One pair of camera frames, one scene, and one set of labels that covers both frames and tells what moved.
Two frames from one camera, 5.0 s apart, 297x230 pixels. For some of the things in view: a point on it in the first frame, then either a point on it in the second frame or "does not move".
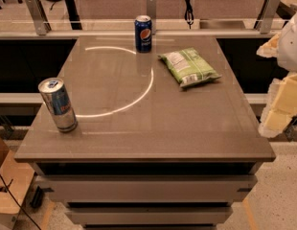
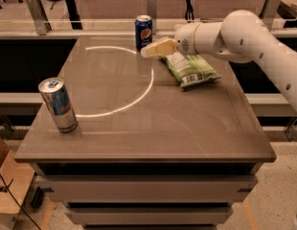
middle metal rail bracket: [151, 10] does not move
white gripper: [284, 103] -> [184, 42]
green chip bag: [187, 67] does not move
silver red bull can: [57, 96] does not move
